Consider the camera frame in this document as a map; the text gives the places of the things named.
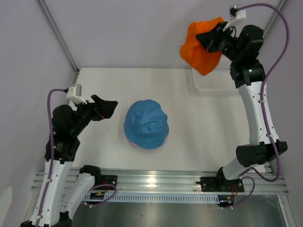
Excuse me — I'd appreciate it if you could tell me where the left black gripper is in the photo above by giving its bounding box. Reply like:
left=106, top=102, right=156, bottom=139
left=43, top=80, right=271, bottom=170
left=70, top=94, right=117, bottom=136

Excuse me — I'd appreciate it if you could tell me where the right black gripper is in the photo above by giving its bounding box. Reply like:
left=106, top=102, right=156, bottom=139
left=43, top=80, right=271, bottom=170
left=197, top=22, right=243, bottom=62

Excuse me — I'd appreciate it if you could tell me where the orange bucket hat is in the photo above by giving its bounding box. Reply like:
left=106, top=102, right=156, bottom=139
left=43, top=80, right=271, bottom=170
left=179, top=17, right=223, bottom=76

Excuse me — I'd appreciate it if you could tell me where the blue bucket hat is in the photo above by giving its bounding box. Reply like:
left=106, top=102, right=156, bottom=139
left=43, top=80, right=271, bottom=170
left=124, top=99, right=169, bottom=134

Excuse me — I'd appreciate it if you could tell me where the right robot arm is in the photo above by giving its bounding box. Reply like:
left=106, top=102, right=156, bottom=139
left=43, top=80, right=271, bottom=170
left=196, top=22, right=288, bottom=192

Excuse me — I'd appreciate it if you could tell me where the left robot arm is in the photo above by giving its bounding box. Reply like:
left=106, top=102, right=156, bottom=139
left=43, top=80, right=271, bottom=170
left=21, top=95, right=118, bottom=227

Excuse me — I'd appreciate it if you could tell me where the white plastic basket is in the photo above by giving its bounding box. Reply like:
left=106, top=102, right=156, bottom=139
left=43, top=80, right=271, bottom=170
left=192, top=56, right=239, bottom=96

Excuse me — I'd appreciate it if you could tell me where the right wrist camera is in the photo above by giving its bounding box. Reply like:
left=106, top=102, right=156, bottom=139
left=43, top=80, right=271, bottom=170
left=223, top=5, right=247, bottom=31

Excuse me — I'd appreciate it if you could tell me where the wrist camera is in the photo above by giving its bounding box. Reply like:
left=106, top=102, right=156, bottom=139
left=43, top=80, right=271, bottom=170
left=223, top=5, right=247, bottom=31
left=66, top=84, right=87, bottom=105

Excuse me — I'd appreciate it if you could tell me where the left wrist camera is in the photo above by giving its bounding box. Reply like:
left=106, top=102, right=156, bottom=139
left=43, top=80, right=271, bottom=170
left=66, top=84, right=87, bottom=105

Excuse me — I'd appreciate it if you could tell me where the right aluminium corner post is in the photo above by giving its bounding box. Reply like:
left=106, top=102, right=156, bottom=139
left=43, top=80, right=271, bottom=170
left=264, top=0, right=289, bottom=39

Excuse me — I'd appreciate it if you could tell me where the aluminium corner post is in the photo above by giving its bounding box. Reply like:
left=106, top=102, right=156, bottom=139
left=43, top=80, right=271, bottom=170
left=264, top=0, right=289, bottom=39
left=35, top=0, right=79, bottom=75

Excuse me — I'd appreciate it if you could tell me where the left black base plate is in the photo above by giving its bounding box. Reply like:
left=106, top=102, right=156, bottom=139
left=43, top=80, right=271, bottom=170
left=95, top=175, right=118, bottom=191

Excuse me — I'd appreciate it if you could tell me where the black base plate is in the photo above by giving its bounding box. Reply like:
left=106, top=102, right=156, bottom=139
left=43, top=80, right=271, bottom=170
left=95, top=175, right=118, bottom=191
left=196, top=177, right=244, bottom=192

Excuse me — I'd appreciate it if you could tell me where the white slotted cable duct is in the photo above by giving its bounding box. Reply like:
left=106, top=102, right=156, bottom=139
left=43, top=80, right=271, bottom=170
left=82, top=192, right=219, bottom=204

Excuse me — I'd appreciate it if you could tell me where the left aluminium corner post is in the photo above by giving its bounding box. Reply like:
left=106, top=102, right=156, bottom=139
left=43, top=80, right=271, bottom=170
left=35, top=0, right=79, bottom=75

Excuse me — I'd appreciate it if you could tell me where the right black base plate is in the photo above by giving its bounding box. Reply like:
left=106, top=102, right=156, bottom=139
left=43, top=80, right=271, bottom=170
left=196, top=177, right=244, bottom=192

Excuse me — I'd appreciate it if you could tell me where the aluminium mounting rail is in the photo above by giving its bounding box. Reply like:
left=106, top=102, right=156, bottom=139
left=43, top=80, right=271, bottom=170
left=30, top=167, right=290, bottom=196

